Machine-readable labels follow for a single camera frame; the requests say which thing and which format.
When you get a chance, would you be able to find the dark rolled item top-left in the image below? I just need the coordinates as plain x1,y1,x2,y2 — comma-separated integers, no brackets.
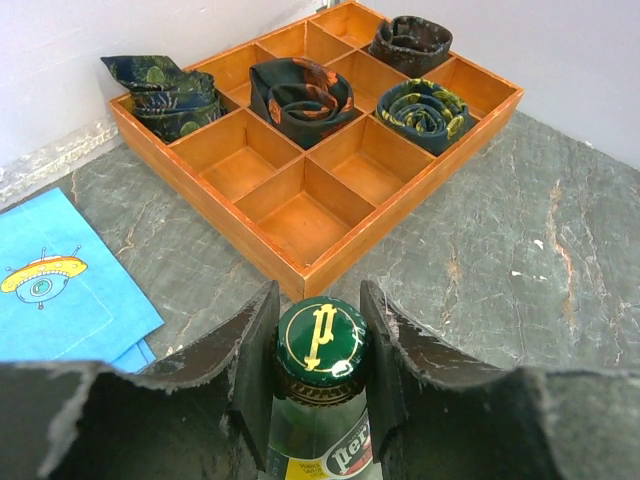
100,55,228,144

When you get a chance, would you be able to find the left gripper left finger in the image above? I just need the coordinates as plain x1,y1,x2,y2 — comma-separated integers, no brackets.
1,281,280,479

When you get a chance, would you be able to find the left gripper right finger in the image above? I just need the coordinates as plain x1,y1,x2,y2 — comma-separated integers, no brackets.
360,280,639,479

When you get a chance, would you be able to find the green glass bottle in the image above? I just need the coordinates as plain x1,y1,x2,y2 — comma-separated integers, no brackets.
265,296,372,479

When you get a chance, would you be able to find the blue patterned folded cloth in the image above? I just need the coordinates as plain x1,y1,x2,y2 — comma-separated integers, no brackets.
1,188,164,373

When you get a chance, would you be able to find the dark rolled item right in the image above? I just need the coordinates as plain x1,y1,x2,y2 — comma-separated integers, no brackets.
367,15,453,78

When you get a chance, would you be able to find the dark rolled item middle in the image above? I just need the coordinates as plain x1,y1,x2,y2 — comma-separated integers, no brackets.
249,57,357,150

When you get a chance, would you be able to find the dark rolled item bottom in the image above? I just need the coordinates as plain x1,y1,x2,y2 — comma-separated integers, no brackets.
375,78,476,156

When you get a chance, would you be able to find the orange compartment tray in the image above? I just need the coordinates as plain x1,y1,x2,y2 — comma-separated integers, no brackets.
110,1,524,301

